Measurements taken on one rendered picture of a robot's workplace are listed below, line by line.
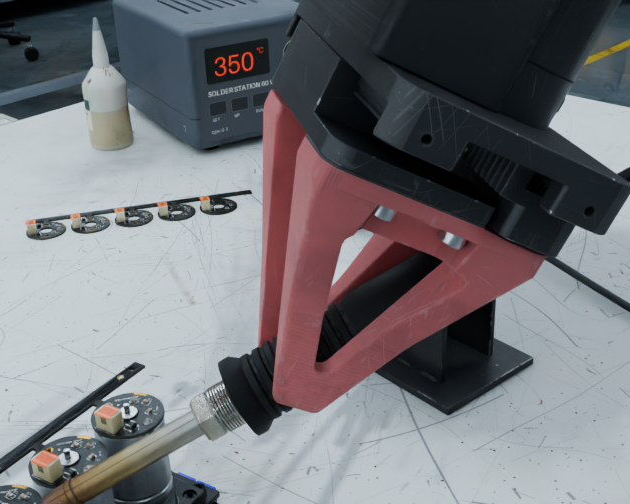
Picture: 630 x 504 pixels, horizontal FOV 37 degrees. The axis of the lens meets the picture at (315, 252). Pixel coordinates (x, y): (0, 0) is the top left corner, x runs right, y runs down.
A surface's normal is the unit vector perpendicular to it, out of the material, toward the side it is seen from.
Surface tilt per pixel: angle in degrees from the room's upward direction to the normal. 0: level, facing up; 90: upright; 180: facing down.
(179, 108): 90
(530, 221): 90
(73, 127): 0
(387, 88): 61
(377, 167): 90
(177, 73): 90
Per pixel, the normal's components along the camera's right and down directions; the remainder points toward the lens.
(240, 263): -0.04, -0.89
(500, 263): 0.05, 0.70
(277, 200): 0.26, 0.37
